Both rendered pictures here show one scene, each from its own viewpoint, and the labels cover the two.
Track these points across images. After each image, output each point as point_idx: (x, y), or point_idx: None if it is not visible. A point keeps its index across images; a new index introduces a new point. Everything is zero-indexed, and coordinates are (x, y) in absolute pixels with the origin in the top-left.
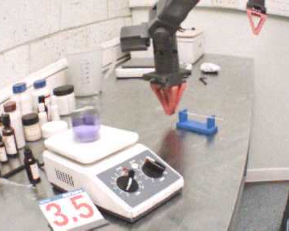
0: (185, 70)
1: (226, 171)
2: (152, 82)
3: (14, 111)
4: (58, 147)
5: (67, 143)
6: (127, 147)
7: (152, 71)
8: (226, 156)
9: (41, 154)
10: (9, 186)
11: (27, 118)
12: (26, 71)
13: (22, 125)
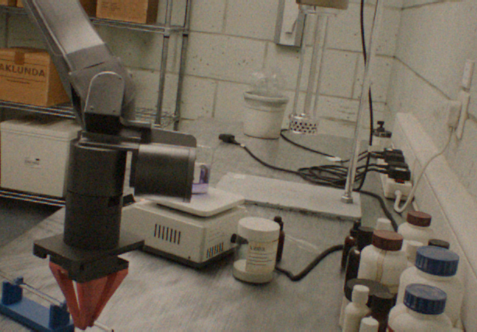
0: (47, 241)
1: (33, 243)
2: (122, 259)
3: (373, 246)
4: (220, 190)
5: (212, 192)
6: (152, 203)
7: (124, 243)
8: (19, 259)
9: (298, 291)
10: (297, 249)
11: (363, 280)
12: None
13: (361, 276)
